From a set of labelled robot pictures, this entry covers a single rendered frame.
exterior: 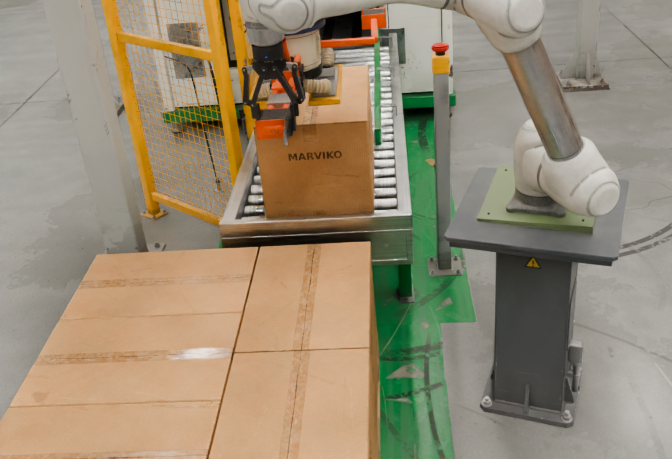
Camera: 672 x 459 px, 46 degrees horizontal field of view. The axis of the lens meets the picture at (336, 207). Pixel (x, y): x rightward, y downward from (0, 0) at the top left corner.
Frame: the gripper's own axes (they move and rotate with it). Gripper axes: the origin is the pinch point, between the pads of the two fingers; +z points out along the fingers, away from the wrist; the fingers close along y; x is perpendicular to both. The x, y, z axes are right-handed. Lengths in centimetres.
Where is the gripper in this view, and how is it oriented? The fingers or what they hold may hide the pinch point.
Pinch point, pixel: (276, 120)
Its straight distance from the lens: 202.9
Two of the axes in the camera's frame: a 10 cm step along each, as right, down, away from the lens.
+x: -0.4, 4.8, -8.8
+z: 0.8, 8.8, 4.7
